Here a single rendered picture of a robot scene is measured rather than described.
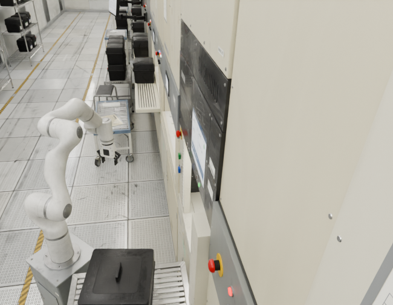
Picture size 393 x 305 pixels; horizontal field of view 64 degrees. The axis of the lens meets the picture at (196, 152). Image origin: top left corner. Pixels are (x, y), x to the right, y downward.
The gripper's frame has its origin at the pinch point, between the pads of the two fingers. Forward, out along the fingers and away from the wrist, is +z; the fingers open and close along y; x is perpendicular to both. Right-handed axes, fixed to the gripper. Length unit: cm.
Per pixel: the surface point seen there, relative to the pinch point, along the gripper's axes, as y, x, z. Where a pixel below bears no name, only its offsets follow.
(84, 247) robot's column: 9, -51, 25
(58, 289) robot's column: 8, -76, 29
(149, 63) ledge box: -53, 203, -6
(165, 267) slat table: 58, -50, 25
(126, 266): 47, -74, 0
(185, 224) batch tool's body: 62, -27, 14
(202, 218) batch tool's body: 81, -74, -39
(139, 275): 55, -76, 0
